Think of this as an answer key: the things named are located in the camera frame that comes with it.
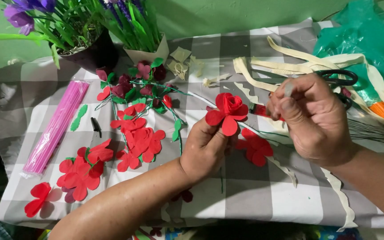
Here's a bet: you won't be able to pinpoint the long scalloped cream paper strip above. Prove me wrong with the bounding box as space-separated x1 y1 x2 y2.
320 167 359 232

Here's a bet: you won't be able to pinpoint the grey white checked tablecloth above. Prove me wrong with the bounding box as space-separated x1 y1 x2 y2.
0 18 384 230

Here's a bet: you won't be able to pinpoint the person's left hand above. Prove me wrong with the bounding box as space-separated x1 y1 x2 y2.
179 116 242 184

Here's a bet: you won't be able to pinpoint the single red paper petal cutout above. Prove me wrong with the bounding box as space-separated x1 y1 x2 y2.
24 182 52 218

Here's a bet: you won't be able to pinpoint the lavender plant beige pot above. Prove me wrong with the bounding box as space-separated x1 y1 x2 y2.
97 0 170 66

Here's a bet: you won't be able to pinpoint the heap of cream paper strips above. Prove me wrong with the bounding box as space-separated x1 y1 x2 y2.
233 36 384 138

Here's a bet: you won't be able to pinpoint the red four-petal paper cutout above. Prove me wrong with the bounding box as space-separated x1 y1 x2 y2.
236 128 274 167

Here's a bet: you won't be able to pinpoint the green paper leaf strip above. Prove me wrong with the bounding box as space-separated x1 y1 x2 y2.
70 104 89 132

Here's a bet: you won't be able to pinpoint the red glue tube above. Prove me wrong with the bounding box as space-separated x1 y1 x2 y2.
249 103 285 122

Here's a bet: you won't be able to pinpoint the pack of pink sticks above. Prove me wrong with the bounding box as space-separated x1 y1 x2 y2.
20 80 91 179

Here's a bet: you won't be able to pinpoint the small black clip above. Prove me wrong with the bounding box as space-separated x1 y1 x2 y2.
90 117 103 138

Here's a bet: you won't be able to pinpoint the pile of cream paper scraps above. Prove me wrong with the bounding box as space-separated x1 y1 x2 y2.
166 46 206 81

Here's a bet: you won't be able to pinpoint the cluster of red paper petals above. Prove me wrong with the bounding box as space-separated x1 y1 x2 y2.
56 139 114 202

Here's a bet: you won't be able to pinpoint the person's right hand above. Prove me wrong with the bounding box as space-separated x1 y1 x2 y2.
267 73 360 168

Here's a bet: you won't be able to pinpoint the green plastic bag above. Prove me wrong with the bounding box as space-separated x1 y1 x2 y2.
313 0 384 107

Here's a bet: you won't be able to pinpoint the bundle of green wires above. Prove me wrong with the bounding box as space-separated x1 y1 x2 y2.
347 118 384 151

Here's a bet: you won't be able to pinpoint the white thin stick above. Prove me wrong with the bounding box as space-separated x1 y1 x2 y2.
188 91 218 109

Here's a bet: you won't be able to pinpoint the red paper rose flower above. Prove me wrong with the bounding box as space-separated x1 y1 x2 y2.
205 93 249 137

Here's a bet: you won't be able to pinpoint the black scissors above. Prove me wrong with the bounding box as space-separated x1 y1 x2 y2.
255 69 359 111

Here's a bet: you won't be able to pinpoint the purple flower plant dark pot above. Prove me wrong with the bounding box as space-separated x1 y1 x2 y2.
0 0 120 74

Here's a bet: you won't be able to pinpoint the dark red small petal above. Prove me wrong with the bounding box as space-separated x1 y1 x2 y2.
171 189 194 203

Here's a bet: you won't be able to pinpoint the heap of dark red flowers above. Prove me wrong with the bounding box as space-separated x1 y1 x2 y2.
94 58 192 115

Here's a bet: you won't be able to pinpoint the wavy cream paper strip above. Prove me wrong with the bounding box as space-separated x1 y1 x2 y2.
266 156 298 188

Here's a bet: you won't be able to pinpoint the short cream paper strip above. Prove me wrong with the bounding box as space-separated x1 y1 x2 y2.
202 73 231 87

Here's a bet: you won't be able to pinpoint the red petals with green stems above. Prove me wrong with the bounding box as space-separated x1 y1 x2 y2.
110 103 166 173

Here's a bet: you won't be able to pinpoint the zigzag cream paper strip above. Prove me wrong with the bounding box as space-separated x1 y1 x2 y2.
233 81 263 104

